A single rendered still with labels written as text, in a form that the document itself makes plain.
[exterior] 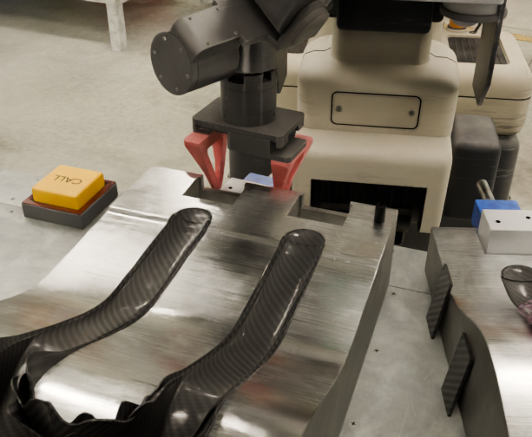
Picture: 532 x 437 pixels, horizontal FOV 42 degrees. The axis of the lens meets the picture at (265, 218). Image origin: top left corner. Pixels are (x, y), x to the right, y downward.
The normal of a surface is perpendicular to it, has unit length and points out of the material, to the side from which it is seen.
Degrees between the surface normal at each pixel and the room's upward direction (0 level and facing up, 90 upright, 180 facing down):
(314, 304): 3
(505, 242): 90
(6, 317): 28
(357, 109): 98
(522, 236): 90
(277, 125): 1
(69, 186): 0
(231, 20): 37
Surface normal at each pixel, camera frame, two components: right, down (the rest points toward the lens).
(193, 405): -0.04, -0.62
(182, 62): -0.69, 0.39
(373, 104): -0.15, 0.65
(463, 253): 0.00, -0.84
